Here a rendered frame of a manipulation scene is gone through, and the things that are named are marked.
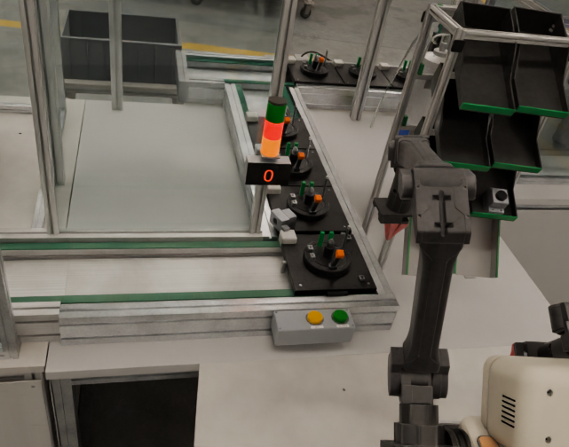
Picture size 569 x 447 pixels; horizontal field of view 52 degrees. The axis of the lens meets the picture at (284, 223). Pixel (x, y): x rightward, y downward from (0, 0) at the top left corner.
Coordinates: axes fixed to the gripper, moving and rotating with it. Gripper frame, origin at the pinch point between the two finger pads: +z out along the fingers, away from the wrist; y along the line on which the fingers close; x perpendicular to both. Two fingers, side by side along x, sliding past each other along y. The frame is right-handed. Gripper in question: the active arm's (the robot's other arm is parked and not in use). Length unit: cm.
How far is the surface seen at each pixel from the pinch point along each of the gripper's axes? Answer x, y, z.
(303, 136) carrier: -92, -2, 27
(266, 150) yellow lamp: -29.7, 25.7, -4.6
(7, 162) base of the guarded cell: -83, 104, 37
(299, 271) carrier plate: -15.2, 14.6, 26.2
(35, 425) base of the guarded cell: 5, 85, 61
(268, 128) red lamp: -30.1, 26.0, -11.1
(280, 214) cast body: -35.9, 17.3, 21.9
